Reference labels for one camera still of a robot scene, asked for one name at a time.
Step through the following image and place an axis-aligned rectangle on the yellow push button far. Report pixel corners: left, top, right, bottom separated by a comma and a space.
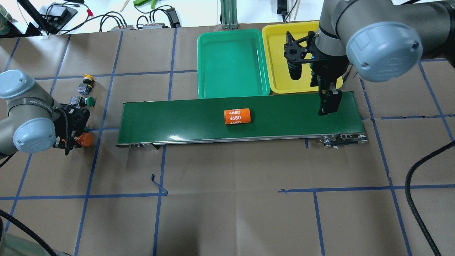
77, 74, 95, 96

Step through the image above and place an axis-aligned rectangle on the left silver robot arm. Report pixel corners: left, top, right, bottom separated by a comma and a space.
0, 70, 96, 159

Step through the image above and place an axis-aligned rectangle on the black corrugated cable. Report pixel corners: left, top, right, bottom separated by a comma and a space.
405, 141, 455, 256

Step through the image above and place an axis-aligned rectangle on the green plastic tray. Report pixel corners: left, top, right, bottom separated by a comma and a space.
198, 29, 271, 99

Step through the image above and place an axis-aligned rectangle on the green conveyor belt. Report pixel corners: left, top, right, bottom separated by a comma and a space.
117, 92, 368, 148

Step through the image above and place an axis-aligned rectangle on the green push button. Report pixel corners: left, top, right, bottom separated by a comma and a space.
69, 97, 96, 108

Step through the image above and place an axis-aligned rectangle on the aluminium frame post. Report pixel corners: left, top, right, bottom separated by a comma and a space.
220, 0, 239, 30

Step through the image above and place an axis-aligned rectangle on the orange 4680 cylinder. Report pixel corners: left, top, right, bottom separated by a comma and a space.
75, 132, 93, 147
223, 108, 251, 125

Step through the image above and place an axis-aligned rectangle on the yellow plastic tray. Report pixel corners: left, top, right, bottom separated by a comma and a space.
262, 21, 344, 94

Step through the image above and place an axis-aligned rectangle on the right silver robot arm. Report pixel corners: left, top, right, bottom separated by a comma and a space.
283, 0, 455, 116

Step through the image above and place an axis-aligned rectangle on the black power adapter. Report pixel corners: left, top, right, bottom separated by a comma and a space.
165, 7, 181, 28

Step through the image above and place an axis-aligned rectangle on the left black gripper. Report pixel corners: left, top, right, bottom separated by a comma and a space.
53, 104, 90, 155

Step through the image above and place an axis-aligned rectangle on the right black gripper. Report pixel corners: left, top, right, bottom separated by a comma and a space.
283, 31, 349, 116

